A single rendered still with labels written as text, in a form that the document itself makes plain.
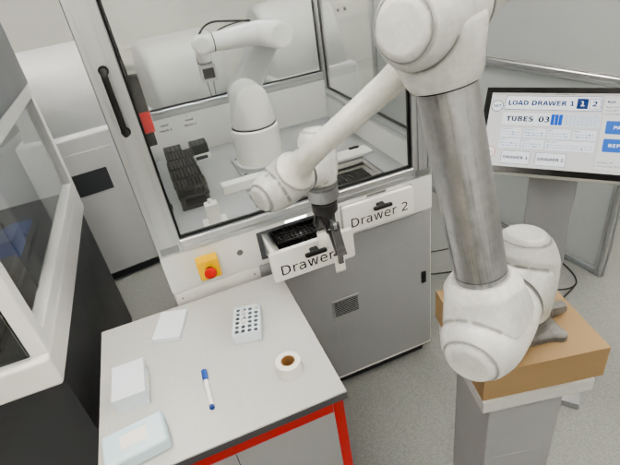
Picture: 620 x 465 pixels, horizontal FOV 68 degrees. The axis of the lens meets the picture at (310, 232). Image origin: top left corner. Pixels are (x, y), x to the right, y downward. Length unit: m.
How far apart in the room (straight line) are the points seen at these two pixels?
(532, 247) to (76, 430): 1.43
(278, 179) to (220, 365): 0.58
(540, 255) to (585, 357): 0.30
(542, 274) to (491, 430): 0.50
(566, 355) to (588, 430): 1.00
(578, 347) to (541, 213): 0.80
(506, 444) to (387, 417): 0.74
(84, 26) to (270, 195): 0.62
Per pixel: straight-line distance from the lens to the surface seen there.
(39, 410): 1.67
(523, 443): 1.52
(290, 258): 1.48
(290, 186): 1.08
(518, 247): 1.08
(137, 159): 1.42
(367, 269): 1.85
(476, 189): 0.83
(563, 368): 1.27
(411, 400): 2.17
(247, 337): 1.40
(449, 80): 0.75
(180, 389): 1.37
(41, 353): 1.46
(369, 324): 2.03
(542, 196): 1.92
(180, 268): 1.59
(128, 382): 1.39
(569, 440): 2.17
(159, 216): 1.49
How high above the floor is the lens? 1.73
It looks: 32 degrees down
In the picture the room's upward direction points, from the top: 9 degrees counter-clockwise
